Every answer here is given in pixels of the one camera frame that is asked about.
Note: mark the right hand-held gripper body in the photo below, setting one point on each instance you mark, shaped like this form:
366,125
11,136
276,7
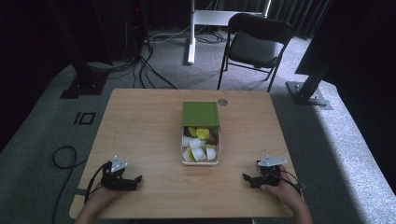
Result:
268,175

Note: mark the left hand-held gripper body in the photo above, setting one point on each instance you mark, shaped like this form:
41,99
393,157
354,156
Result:
113,180

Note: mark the white drawer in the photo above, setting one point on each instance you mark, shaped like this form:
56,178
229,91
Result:
201,163

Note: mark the green drawer case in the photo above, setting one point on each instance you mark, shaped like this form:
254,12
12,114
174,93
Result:
200,113

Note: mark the person's left hand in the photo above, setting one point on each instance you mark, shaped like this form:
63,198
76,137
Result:
101,196

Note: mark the person's right hand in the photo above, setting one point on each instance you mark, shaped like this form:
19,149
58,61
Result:
285,191

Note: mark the pile of coffee capsules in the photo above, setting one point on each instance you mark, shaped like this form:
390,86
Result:
199,144

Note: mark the round grey table grommet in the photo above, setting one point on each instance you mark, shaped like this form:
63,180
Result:
222,102

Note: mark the black metal stand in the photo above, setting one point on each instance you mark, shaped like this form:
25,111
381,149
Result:
84,84
306,93

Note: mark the black folding chair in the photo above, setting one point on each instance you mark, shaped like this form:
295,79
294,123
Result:
253,46

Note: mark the dark curtain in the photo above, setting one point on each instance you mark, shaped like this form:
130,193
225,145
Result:
299,15

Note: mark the white desk frame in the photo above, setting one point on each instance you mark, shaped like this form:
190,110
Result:
204,17

